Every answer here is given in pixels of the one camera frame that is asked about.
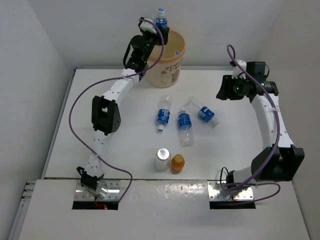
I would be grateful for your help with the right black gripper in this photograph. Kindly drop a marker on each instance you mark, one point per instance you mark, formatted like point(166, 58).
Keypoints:
point(225, 92)

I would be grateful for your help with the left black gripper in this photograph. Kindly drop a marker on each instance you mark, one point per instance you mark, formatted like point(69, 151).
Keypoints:
point(158, 39)

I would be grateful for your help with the blue label bottle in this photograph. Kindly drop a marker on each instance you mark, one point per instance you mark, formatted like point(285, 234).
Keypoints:
point(164, 112)
point(161, 21)
point(185, 129)
point(203, 113)

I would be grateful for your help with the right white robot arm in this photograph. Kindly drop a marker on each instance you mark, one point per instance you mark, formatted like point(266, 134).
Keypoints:
point(279, 159)

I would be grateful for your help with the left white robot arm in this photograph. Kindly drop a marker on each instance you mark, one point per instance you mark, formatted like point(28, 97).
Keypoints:
point(105, 113)

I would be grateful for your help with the beige plastic waste bin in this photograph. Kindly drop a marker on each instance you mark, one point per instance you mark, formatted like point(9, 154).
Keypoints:
point(166, 72)

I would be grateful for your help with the orange juice bottle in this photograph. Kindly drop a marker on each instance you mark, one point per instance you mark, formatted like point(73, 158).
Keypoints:
point(177, 163)

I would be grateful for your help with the clear jar white lid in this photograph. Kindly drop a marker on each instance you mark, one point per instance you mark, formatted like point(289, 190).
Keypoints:
point(163, 158)

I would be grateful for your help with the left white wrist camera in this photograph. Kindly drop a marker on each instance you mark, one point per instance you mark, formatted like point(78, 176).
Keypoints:
point(147, 25)

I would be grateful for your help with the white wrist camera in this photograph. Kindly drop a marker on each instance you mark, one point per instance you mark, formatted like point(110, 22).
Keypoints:
point(147, 25)
point(237, 72)

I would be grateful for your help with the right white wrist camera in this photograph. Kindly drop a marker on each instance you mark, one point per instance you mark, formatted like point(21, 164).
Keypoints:
point(237, 72)

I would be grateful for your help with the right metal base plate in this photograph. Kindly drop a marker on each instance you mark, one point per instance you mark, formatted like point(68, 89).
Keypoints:
point(216, 193)

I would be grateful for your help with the metal base plate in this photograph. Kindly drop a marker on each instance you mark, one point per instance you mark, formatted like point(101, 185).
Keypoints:
point(216, 193)
point(106, 190)

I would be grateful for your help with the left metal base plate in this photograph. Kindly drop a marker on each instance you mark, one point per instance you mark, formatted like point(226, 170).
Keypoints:
point(106, 190)

